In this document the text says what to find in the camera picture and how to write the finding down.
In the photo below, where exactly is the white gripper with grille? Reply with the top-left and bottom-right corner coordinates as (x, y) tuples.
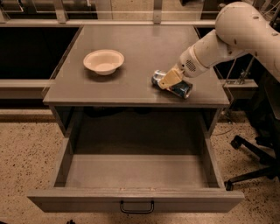
(158, 46), (207, 89)

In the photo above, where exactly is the redbull can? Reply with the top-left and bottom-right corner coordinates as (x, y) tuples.
(151, 70), (193, 99)

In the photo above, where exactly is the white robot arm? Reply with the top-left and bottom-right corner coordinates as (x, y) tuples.
(158, 2), (280, 89)

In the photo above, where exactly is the grey cabinet with top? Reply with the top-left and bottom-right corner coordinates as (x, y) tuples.
(44, 25), (228, 136)

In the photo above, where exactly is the open grey top drawer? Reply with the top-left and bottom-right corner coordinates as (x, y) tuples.
(27, 110), (245, 214)

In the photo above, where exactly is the white paper bowl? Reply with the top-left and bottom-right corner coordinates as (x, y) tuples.
(83, 50), (124, 75)

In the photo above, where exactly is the black office chair base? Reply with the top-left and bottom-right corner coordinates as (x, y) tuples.
(224, 133), (280, 191)

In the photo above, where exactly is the metal railing frame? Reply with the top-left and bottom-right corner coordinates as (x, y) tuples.
(0, 0), (223, 27)

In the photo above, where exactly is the black drawer handle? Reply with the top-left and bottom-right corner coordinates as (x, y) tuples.
(120, 200), (155, 214)

